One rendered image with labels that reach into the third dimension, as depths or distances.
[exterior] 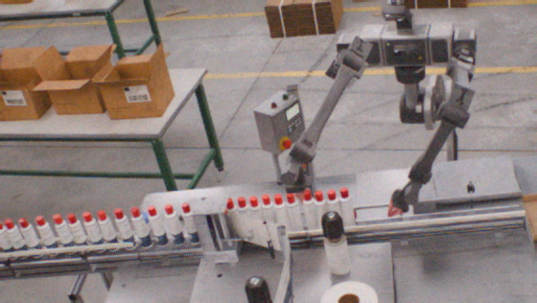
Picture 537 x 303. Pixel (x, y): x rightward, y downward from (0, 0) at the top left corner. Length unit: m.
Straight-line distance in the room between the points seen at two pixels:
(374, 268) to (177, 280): 0.84
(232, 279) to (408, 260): 0.71
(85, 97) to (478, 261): 2.73
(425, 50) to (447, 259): 0.87
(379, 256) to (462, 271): 0.33
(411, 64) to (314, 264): 0.95
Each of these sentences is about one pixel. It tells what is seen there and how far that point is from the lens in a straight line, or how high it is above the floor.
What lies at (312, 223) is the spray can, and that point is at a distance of 3.15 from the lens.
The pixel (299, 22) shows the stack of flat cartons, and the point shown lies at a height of 0.14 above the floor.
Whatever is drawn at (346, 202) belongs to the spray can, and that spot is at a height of 1.03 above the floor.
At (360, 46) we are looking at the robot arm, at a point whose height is 1.67.
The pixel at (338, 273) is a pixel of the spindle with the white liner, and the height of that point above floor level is 0.92.
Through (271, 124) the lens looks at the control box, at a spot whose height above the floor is 1.43.
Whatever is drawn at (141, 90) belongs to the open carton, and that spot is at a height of 0.97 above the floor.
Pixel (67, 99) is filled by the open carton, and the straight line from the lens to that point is 4.87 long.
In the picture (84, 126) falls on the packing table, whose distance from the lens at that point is 4.73.
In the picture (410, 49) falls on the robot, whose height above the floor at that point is 1.49.
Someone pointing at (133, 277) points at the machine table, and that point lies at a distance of 3.32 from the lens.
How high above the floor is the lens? 2.89
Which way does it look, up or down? 33 degrees down
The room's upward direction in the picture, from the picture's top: 11 degrees counter-clockwise
